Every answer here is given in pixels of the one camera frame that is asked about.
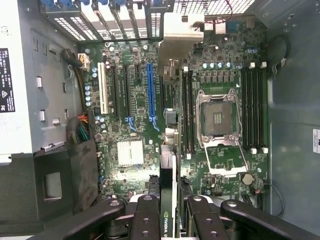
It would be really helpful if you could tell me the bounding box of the metal socket cover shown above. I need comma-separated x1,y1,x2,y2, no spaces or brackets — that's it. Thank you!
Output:
203,139,250,176

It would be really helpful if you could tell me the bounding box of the silver coin battery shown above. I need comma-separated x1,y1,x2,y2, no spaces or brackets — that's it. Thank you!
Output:
241,172,255,186

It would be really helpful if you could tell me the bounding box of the green motherboard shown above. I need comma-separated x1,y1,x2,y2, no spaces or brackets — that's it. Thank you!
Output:
79,19,270,201

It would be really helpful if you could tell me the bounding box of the silver chipset heat sink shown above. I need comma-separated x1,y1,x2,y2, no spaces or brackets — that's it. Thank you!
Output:
116,140,145,167

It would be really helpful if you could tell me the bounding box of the CPU socket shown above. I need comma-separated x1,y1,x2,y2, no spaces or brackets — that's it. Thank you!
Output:
195,87,243,143

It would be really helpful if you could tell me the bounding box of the black RAM slot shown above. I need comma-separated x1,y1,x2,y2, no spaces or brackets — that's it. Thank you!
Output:
258,62,269,154
252,65,259,154
247,62,253,154
188,69,196,155
241,65,248,151
183,66,189,161

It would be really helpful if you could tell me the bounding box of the long black expansion slot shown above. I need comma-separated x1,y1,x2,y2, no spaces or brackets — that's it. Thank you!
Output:
111,65,120,118
159,76,175,109

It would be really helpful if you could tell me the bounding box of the black plastic air shroud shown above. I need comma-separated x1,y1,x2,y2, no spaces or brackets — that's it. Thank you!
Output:
0,138,101,230

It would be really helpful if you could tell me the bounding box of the white case sticker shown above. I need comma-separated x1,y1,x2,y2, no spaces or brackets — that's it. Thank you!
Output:
312,128,320,153

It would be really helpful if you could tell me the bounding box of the white expansion slot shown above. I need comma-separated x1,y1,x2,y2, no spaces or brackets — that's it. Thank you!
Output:
97,61,110,115

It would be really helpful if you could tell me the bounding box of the black PC case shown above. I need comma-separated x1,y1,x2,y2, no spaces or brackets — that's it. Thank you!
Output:
0,0,320,240

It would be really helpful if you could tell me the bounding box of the white power connector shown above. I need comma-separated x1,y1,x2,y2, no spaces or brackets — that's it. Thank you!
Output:
77,52,91,71

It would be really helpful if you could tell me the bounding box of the silver power supply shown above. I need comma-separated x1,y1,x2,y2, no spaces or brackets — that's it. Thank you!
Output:
0,0,83,163

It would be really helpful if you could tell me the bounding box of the coloured power wire bundle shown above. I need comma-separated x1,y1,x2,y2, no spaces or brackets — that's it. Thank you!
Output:
65,113,90,145

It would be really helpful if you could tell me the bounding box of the black sleeved power cable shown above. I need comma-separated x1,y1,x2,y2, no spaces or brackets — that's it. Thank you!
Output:
60,48,88,113

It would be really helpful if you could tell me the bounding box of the red black fan wire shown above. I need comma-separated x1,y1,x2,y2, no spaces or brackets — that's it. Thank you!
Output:
193,0,242,27

